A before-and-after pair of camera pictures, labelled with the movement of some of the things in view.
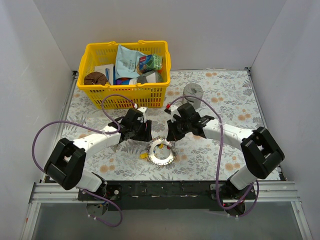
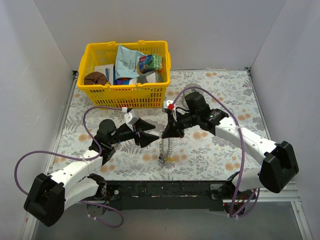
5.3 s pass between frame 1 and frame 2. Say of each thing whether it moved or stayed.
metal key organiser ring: moved
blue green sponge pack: stayed
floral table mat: stayed
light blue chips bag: stayed
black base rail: stayed
